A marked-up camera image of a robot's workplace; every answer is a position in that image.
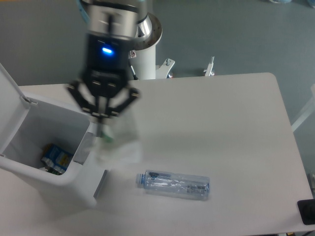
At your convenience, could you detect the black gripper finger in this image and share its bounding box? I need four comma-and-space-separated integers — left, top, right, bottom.
103, 87, 140, 118
66, 80, 103, 137

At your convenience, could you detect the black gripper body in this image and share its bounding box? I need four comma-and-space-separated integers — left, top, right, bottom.
82, 33, 132, 98

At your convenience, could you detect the clear plastic wrapper trash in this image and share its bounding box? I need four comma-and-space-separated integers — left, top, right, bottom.
91, 113, 143, 170

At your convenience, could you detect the clear plastic water bottle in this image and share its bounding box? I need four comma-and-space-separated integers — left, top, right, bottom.
135, 170, 210, 201

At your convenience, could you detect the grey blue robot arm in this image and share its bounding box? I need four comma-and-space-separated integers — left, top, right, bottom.
67, 0, 139, 137

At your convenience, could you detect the white trash can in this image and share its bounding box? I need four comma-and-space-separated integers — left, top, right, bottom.
0, 68, 106, 207

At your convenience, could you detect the blue snack package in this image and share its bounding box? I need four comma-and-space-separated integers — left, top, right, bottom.
41, 143, 74, 175

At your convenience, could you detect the black object at table edge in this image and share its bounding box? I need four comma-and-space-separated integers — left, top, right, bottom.
297, 199, 315, 225

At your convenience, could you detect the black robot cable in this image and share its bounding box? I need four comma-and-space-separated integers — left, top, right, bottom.
127, 61, 139, 81

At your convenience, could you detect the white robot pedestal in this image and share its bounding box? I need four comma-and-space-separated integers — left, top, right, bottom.
130, 13, 175, 80

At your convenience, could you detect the white table leg frame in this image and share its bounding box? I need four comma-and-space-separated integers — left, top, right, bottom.
291, 84, 315, 132

